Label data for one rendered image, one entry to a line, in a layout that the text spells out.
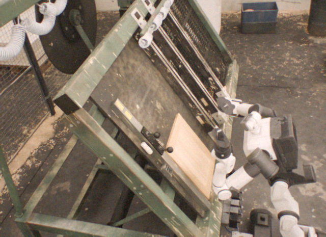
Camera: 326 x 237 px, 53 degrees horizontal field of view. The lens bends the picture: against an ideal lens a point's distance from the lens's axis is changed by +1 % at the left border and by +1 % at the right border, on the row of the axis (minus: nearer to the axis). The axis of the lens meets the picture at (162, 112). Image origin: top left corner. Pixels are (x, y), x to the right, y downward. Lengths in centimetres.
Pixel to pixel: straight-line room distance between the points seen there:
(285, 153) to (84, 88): 120
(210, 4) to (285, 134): 406
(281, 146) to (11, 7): 162
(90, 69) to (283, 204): 160
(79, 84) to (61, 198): 228
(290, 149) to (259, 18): 441
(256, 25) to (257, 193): 358
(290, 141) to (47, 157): 296
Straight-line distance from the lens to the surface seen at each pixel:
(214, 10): 578
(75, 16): 243
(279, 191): 231
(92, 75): 159
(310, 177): 226
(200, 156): 230
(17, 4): 191
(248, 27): 625
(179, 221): 188
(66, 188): 371
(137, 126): 179
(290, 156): 205
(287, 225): 257
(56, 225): 245
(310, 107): 458
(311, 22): 635
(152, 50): 221
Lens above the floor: 270
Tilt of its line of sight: 38 degrees down
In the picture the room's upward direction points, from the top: 6 degrees counter-clockwise
